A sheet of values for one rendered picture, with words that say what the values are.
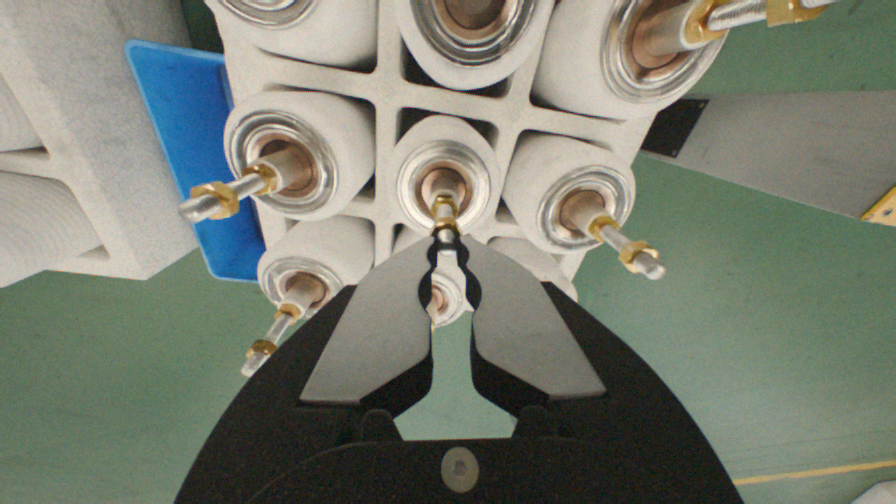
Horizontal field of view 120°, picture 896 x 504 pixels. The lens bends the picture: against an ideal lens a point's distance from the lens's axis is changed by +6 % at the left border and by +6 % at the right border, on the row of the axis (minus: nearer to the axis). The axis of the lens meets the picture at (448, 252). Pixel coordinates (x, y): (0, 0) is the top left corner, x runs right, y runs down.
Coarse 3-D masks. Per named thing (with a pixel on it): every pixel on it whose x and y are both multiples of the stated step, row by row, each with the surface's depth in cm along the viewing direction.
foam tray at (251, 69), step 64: (384, 0) 20; (256, 64) 22; (320, 64) 31; (384, 64) 22; (384, 128) 25; (512, 128) 25; (576, 128) 25; (640, 128) 25; (384, 192) 28; (384, 256) 32; (576, 256) 33
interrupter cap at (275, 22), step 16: (224, 0) 14; (240, 0) 14; (256, 0) 14; (272, 0) 14; (288, 0) 14; (304, 0) 14; (320, 0) 15; (240, 16) 15; (256, 16) 15; (272, 16) 15; (288, 16) 15; (304, 16) 15
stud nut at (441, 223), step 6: (438, 222) 13; (444, 222) 13; (450, 222) 14; (456, 222) 14; (432, 228) 14; (438, 228) 14; (444, 228) 14; (450, 228) 14; (456, 228) 14; (432, 234) 14; (456, 234) 14; (462, 234) 14
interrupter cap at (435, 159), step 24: (432, 144) 18; (456, 144) 18; (408, 168) 19; (432, 168) 19; (456, 168) 20; (480, 168) 19; (408, 192) 20; (480, 192) 20; (408, 216) 21; (432, 216) 21; (456, 216) 21; (480, 216) 21
